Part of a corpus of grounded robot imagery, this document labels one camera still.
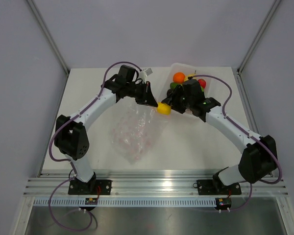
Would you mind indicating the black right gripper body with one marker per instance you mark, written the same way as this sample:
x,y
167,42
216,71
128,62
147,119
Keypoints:
x,y
181,103

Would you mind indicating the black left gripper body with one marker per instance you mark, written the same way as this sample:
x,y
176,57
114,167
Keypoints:
x,y
138,91

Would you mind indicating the yellow toy lemon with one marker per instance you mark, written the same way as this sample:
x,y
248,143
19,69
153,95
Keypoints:
x,y
164,108

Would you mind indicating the clear zip top bag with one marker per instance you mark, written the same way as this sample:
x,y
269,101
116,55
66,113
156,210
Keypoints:
x,y
136,131

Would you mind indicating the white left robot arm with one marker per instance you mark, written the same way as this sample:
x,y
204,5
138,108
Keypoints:
x,y
70,135

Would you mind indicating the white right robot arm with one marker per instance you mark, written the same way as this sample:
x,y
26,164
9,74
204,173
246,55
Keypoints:
x,y
259,156

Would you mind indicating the green orange toy mango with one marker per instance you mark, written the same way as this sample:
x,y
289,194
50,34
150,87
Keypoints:
x,y
174,85

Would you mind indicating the orange toy fruit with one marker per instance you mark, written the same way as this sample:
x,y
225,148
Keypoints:
x,y
179,77

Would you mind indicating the red toy tomato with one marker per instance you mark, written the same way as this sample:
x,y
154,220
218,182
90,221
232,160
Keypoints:
x,y
202,83

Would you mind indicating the pale yellow toy pear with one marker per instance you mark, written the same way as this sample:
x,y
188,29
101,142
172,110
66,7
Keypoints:
x,y
189,77

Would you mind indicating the right circuit board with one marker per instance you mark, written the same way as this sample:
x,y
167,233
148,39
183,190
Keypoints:
x,y
223,203

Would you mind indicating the circuit board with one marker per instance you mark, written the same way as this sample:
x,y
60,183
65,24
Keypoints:
x,y
91,201
223,203

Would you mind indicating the left circuit board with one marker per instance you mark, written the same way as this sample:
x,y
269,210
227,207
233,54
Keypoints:
x,y
91,201

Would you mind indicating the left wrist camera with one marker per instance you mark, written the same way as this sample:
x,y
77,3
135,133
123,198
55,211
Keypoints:
x,y
145,73

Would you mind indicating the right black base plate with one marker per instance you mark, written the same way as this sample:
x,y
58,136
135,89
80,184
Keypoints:
x,y
211,187

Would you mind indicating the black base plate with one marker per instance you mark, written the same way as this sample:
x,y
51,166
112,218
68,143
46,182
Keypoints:
x,y
211,187
94,187

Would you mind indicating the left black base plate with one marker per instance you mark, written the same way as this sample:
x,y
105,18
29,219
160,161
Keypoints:
x,y
94,187

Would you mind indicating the white slotted cable duct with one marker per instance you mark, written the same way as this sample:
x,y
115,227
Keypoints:
x,y
128,202

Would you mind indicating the aluminium frame rail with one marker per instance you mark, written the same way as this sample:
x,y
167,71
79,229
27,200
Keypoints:
x,y
141,183

